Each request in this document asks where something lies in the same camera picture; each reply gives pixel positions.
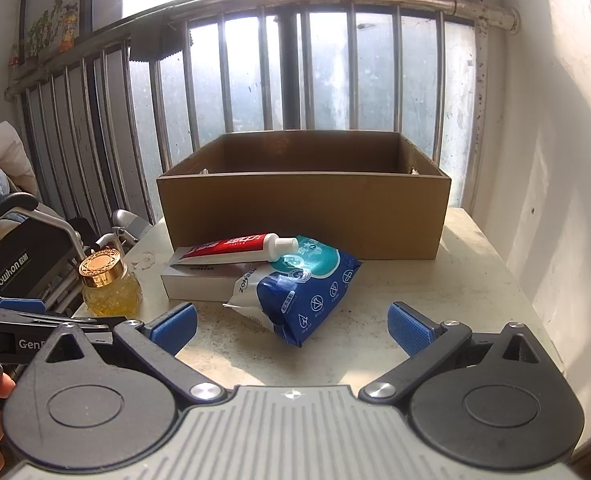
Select flat white box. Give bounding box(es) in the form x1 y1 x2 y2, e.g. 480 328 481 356
160 260 249 302

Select orange drink bottle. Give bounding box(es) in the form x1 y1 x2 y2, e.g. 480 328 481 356
58 2 80 53

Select red white toothpaste tube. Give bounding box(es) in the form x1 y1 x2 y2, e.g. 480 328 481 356
170 232 299 267

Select blue wet wipes pack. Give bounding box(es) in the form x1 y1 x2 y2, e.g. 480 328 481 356
222 235 363 348

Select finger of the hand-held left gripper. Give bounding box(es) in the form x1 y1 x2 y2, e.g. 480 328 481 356
6 311 127 334
0 297 47 314

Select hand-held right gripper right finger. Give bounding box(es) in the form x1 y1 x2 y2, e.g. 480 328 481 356
357 301 557 404

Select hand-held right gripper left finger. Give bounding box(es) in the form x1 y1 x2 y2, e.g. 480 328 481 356
34 302 225 404

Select small potted plant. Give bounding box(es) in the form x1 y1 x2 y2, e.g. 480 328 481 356
26 0 64 63

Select brown cardboard box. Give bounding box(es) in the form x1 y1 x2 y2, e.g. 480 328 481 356
156 131 451 261

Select white padded jacket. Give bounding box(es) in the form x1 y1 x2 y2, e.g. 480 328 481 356
0 119 39 211

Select yellow glass jar gold lid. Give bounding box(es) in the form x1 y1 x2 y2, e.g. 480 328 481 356
78 248 143 318

